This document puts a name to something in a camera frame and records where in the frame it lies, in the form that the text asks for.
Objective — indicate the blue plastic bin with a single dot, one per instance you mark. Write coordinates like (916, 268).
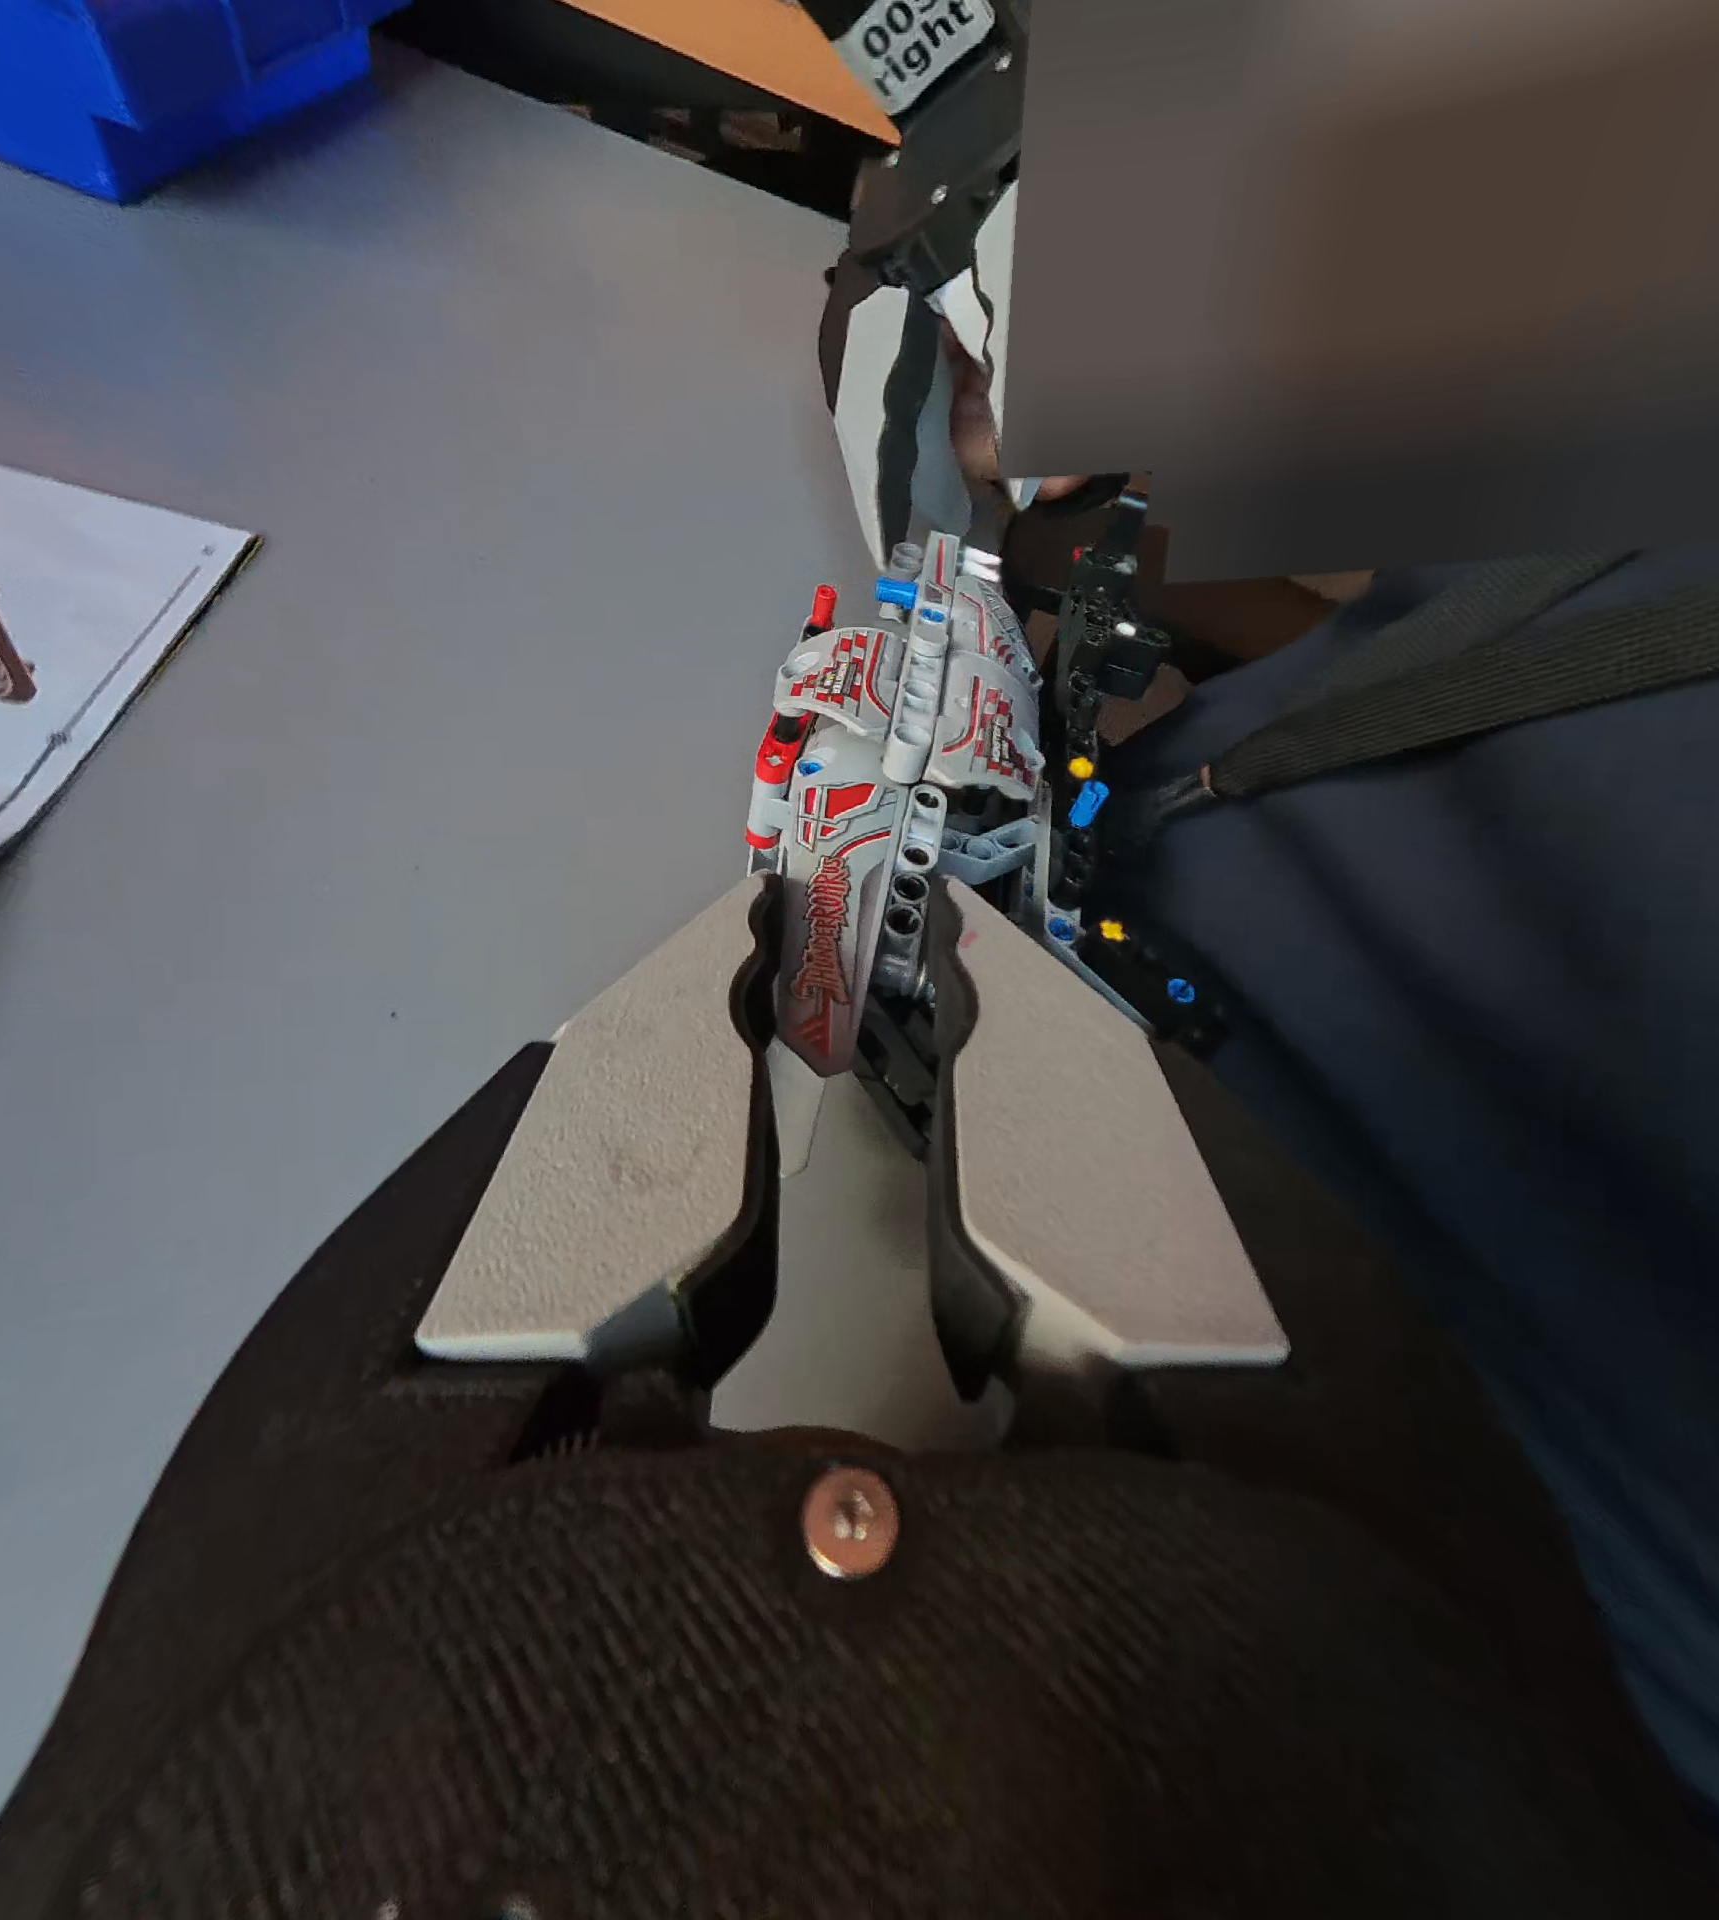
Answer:
(124, 75)

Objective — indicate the person's navy clothed torso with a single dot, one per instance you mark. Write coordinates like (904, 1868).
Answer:
(1473, 1201)

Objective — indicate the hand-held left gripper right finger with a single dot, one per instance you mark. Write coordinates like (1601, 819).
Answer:
(1100, 1185)

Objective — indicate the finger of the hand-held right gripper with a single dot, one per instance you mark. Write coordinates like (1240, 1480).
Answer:
(860, 375)
(998, 301)

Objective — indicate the lego instruction booklet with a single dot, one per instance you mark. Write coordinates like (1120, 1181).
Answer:
(34, 631)

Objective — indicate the grey red lego truck model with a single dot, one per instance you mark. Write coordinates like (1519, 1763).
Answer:
(874, 705)

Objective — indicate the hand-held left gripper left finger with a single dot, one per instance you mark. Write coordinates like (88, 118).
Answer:
(604, 1171)

